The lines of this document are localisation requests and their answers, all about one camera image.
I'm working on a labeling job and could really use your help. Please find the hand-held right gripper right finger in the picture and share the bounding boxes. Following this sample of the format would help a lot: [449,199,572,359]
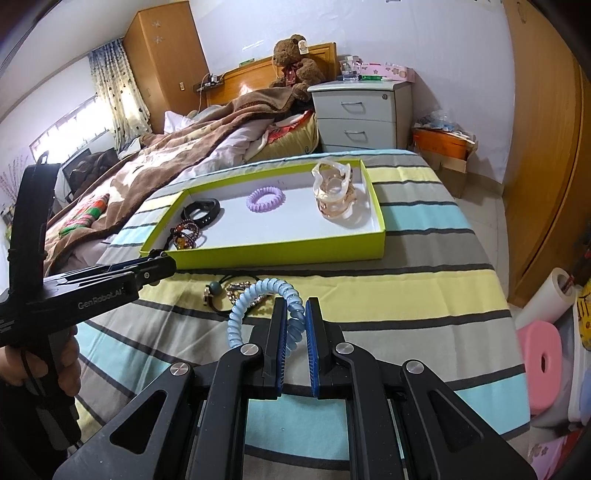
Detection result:
[306,297,539,480]

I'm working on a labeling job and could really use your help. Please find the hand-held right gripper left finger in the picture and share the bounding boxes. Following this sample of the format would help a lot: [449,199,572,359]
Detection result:
[53,298,289,480]

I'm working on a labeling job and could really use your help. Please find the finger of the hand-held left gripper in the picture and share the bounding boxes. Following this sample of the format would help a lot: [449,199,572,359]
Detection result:
[131,256,178,292]
[92,249,169,277]

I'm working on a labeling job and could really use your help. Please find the brown beaded bracelet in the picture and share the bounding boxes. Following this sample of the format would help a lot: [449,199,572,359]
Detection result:
[166,220,208,251]

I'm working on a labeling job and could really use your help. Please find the blue spiral hair tie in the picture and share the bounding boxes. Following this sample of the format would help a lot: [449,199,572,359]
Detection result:
[227,278,308,357]

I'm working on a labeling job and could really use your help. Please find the black fitness band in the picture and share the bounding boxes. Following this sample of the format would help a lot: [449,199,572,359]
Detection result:
[181,198,222,227]

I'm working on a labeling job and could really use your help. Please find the lime green cardboard box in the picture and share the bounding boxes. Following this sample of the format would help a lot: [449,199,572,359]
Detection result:
[140,158,387,270]

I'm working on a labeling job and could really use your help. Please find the purple spiral hair tie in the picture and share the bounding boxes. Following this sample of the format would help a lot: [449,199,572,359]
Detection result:
[246,186,287,213]

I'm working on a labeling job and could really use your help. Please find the clear pink hair claw clip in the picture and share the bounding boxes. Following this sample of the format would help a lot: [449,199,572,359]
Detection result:
[312,161,359,228]

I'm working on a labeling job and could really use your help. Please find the person's left hand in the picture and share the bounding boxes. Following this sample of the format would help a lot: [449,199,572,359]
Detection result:
[0,325,82,398]

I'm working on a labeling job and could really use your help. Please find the brown fleece blanket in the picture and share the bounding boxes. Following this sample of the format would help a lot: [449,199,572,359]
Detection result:
[44,85,297,278]

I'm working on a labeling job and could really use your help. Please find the chair with dark clothes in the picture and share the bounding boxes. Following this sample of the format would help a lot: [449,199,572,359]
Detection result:
[61,148,122,200]

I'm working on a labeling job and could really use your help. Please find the striped bed sheet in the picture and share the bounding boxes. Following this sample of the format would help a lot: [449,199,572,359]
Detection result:
[37,148,533,480]

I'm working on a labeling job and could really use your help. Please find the white pillow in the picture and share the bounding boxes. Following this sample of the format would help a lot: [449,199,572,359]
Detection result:
[164,110,209,135]

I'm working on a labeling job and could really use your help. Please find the window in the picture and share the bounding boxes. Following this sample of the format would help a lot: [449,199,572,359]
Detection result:
[28,98,116,163]

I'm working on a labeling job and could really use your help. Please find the white printed quilt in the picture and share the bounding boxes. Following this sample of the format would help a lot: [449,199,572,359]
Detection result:
[99,124,279,259]

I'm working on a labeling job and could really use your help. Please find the dotted curtain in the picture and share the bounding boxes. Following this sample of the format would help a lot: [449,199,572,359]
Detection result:
[88,39,151,153]

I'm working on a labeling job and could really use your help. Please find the yellow and red pillow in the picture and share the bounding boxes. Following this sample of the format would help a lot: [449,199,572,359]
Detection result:
[267,113,321,156]

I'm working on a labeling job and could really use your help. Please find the tall wooden wardrobe with stars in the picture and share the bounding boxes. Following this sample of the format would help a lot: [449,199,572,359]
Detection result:
[122,0,211,135]

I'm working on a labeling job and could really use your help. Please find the wooden headboard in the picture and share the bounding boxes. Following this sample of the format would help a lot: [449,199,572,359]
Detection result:
[205,42,338,110]

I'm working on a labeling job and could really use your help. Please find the white paper roll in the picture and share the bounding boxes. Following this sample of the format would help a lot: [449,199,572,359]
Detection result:
[514,267,579,331]

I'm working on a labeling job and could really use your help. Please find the brown teddy bear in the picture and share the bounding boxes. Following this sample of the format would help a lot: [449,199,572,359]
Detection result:
[269,34,327,103]

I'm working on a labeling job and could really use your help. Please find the grey nightstand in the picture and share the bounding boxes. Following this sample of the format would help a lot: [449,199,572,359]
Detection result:
[307,79,413,153]

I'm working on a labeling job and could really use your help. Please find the orange box with clutter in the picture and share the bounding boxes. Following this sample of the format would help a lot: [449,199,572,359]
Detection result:
[412,110,479,163]

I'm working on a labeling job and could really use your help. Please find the white plastic container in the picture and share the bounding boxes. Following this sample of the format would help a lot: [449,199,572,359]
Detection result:
[567,284,591,422]

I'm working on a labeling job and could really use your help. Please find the small bottles on nightstand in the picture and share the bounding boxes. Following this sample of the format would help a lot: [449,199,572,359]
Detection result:
[339,55,363,83]

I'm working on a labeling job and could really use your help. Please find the pink floral box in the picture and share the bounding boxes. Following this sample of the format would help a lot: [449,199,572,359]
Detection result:
[360,61,414,83]

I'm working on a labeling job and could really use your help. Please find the wide wooden wardrobe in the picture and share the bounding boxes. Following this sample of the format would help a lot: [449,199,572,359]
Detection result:
[501,0,591,308]

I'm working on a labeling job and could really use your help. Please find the black hair tie with ball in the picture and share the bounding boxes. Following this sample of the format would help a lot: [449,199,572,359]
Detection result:
[210,271,265,319]

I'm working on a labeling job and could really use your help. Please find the pink foam ring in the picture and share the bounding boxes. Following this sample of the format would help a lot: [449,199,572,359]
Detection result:
[516,320,563,416]

